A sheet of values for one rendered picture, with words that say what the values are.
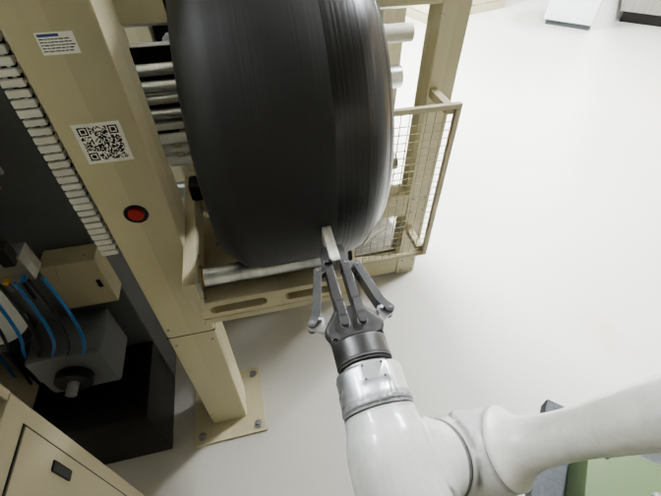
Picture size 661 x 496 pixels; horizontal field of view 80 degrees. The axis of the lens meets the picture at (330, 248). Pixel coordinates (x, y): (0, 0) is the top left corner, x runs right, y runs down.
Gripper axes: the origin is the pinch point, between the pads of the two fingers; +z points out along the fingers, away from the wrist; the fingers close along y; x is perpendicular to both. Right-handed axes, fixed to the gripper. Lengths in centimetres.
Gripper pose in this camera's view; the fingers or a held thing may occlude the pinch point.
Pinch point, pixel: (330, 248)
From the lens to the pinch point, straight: 64.0
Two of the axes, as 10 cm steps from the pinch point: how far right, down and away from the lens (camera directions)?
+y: -9.7, 1.7, -1.6
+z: -2.3, -7.8, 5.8
